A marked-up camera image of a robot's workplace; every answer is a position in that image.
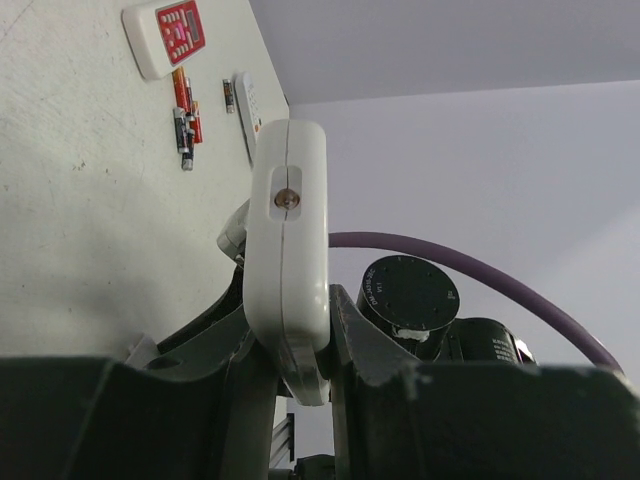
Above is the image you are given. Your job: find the white battery cover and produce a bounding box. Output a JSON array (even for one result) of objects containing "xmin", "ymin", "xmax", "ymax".
[{"xmin": 216, "ymin": 200, "xmax": 250, "ymax": 266}]

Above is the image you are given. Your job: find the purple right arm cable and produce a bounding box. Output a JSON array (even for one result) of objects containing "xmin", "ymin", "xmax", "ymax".
[{"xmin": 327, "ymin": 231, "xmax": 626, "ymax": 376}]

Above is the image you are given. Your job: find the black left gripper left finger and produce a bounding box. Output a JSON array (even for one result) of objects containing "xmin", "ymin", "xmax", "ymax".
[{"xmin": 1, "ymin": 270, "xmax": 278, "ymax": 479}]

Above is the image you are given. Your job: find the white remote with orange button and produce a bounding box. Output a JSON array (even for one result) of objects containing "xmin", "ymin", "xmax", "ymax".
[{"xmin": 234, "ymin": 71, "xmax": 262, "ymax": 164}]

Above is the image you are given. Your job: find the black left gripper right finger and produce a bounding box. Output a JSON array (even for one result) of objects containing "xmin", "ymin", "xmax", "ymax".
[{"xmin": 330, "ymin": 285, "xmax": 639, "ymax": 479}]

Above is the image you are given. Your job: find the white grey remote control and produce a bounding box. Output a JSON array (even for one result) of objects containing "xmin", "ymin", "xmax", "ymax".
[{"xmin": 243, "ymin": 119, "xmax": 330, "ymax": 406}]

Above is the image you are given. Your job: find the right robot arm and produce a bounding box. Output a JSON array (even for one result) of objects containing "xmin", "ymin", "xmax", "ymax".
[{"xmin": 356, "ymin": 255, "xmax": 536, "ymax": 364}]

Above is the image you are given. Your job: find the lone black battery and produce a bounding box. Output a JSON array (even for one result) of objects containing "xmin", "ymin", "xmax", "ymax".
[{"xmin": 222, "ymin": 79, "xmax": 235, "ymax": 114}]

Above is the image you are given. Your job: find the red and white remote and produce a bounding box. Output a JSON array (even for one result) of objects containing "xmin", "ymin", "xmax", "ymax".
[{"xmin": 121, "ymin": 1, "xmax": 206, "ymax": 80}]

